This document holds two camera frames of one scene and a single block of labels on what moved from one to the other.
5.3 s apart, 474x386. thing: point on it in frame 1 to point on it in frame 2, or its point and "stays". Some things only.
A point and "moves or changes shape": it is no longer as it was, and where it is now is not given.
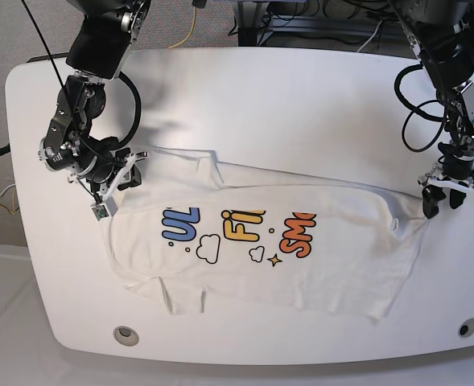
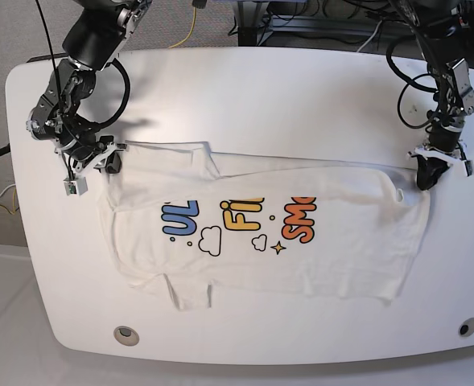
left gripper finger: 431,195 to 430,170
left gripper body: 456,172 to 455,156
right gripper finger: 135,178 to 113,163
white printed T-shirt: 213,244 moves or changes shape
